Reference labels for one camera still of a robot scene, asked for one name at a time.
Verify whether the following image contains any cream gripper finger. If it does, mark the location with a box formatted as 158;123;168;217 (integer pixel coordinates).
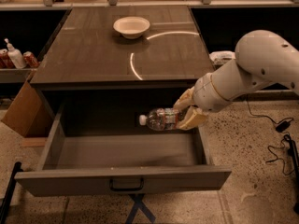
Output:
173;88;194;110
177;106;207;130

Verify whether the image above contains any clear plastic water bottle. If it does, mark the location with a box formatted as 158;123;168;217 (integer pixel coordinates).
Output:
139;108;186;132

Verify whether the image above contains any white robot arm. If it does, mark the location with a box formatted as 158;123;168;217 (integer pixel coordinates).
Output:
174;30;299;130

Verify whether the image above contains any grey open top drawer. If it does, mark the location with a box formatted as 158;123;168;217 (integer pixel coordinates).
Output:
16;97;231;196

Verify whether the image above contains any white pump bottle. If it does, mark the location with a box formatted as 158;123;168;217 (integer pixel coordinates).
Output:
5;38;26;69

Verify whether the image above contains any folded white cloth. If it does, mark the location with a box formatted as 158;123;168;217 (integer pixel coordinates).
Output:
209;50;235;65

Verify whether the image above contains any white paper bowl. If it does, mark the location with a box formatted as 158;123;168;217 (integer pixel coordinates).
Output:
113;17;150;39

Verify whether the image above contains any grey wooden cabinet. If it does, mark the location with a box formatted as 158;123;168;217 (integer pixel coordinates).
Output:
30;5;219;135

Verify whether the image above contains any brown cardboard box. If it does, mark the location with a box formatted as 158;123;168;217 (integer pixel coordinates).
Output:
1;71;53;138

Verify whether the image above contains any grey side shelf left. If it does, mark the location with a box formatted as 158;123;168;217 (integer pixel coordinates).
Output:
0;68;36;84

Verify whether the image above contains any black pole at left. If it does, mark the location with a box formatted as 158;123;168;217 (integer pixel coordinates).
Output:
0;161;22;224

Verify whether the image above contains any red soda can at edge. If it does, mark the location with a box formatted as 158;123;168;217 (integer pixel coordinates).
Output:
0;49;15;69

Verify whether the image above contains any black power adapter with cable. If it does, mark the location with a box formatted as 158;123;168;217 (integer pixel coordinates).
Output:
246;98;294;133

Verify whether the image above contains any black drawer handle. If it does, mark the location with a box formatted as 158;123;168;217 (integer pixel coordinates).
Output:
109;178;144;192

